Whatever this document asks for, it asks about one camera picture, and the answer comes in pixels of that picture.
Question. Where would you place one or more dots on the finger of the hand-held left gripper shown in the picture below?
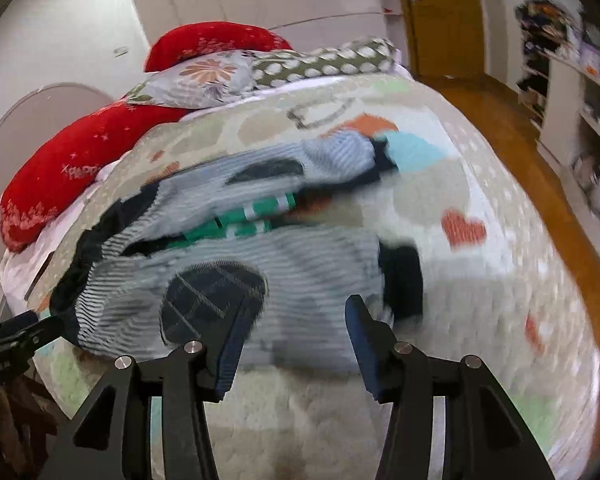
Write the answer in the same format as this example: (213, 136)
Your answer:
(35, 329)

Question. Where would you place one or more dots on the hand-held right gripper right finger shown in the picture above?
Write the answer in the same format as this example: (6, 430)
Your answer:
(364, 350)

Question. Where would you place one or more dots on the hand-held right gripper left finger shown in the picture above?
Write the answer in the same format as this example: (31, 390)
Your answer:
(231, 355)

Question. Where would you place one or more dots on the grey striped patched pants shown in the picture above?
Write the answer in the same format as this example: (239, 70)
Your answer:
(240, 240)

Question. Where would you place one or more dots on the heart printed fleece blanket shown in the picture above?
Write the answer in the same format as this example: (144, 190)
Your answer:
(460, 240)

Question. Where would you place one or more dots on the red embroidered pillow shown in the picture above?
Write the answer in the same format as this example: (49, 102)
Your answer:
(80, 160)
(215, 42)

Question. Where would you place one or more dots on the white headboard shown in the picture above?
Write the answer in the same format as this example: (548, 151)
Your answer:
(15, 125)

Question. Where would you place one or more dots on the floral grey pillow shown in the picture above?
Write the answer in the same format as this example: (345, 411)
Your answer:
(200, 82)

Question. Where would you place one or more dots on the olive polka dot pillow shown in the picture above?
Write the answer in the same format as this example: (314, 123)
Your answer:
(320, 62)

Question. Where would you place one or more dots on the white shelf unit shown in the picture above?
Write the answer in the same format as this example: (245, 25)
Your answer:
(575, 105)

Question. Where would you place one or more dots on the wooden door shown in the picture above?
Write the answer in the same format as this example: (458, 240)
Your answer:
(445, 15)

